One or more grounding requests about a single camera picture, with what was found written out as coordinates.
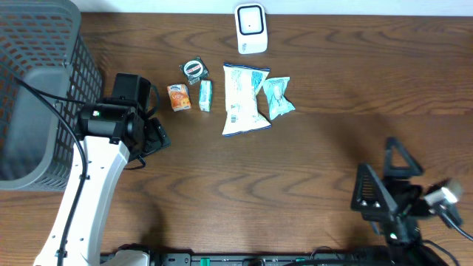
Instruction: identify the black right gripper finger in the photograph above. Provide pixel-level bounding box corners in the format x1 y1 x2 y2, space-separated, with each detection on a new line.
350 163 398 222
383 137 423 178

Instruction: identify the small orange juice box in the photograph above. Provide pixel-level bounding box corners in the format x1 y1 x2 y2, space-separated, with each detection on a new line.
167 84 191 112

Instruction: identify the small teal white box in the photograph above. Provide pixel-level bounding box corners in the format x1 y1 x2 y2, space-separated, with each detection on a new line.
199 80 213 112

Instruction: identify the dark green round-label packet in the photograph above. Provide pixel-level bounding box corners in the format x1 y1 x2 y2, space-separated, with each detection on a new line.
180 56 209 85

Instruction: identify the large white snack bag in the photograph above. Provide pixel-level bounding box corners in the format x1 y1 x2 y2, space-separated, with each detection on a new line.
222 63 271 137

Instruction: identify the teal candy wrapper packet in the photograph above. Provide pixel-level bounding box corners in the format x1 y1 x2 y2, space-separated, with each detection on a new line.
263 77 295 120

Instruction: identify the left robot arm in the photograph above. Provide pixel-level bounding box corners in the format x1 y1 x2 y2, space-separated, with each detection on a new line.
34 96 171 265

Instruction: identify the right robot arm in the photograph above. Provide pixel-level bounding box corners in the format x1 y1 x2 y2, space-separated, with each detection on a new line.
350 137 446 265

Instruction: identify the white barcode scanner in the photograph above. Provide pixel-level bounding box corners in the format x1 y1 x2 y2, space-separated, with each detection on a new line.
234 3 268 55

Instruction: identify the grey plastic mesh basket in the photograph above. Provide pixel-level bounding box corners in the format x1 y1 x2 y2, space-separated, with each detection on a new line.
1 1 103 191

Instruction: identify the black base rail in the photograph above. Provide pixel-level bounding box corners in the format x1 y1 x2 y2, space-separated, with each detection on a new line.
100 252 392 266

